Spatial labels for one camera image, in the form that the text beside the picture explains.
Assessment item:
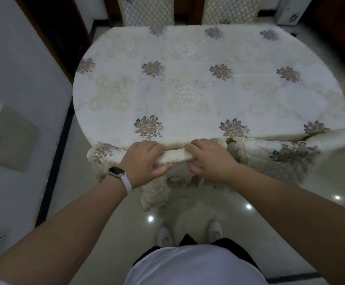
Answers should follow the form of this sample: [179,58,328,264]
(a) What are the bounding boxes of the person's right hand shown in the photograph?
[185,139,240,184]

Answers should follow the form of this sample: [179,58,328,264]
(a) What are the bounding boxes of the person's left hand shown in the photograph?
[119,140,173,190]

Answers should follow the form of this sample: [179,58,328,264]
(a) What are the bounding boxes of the cream quilted cover chair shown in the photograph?
[201,0,262,26]
[227,128,345,184]
[117,0,175,27]
[86,138,229,212]

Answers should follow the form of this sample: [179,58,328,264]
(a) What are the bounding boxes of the person's left forearm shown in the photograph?
[0,175,127,285]

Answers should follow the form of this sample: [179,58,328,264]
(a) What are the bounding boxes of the person's right forearm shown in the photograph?
[229,164,345,285]

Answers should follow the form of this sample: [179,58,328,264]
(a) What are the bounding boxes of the smartwatch with white band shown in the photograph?
[108,166,134,196]

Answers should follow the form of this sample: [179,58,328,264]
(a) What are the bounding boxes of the white right sneaker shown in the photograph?
[208,221,223,244]

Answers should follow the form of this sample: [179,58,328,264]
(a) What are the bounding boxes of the white sneaker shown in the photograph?
[157,227,173,247]
[208,221,223,244]

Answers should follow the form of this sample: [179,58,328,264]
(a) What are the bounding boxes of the white left sneaker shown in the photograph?
[157,227,173,247]

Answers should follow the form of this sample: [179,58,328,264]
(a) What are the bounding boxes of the table with cream floral tablecloth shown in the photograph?
[72,23,345,149]

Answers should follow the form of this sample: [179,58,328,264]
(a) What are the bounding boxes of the black trousers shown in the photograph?
[132,234,262,270]

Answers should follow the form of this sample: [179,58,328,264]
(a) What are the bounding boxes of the black baseboard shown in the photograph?
[35,19,321,284]

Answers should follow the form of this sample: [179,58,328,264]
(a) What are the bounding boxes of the white shirt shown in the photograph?
[0,245,268,285]

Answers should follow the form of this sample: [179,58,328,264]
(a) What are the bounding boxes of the tall brown wooden cabinet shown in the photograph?
[102,0,206,26]

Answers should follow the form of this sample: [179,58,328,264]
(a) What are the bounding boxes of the white standing appliance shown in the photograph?
[274,0,314,26]

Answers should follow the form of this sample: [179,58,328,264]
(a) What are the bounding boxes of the beige wall panel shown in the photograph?
[0,105,40,172]

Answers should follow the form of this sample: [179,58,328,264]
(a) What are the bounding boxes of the brown wooden door frame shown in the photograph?
[13,0,92,85]

